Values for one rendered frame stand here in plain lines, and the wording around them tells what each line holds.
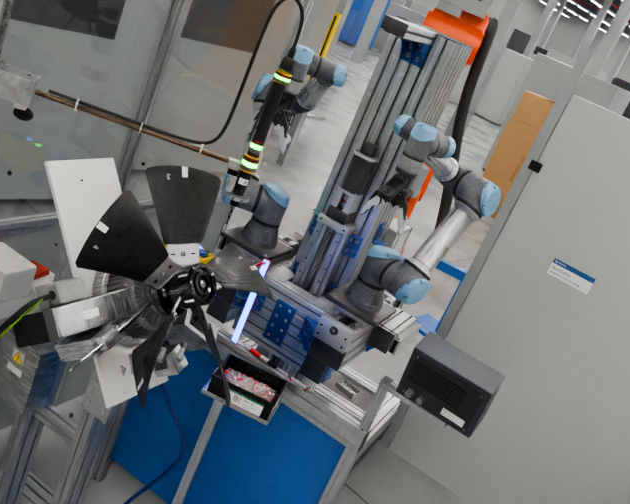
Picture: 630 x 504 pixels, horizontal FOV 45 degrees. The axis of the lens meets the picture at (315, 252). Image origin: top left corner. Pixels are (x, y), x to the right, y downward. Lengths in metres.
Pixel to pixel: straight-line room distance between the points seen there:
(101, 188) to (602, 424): 2.52
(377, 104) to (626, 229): 1.29
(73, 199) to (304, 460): 1.15
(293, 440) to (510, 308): 1.50
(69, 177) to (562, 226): 2.25
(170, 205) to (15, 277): 0.54
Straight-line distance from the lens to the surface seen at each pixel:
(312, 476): 2.68
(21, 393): 2.43
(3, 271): 2.43
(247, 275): 2.36
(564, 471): 3.95
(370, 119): 2.97
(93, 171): 2.31
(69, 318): 1.98
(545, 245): 3.67
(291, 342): 3.02
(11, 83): 2.10
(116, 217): 1.96
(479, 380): 2.28
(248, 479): 2.82
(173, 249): 2.18
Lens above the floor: 2.12
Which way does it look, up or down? 20 degrees down
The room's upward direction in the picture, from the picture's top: 23 degrees clockwise
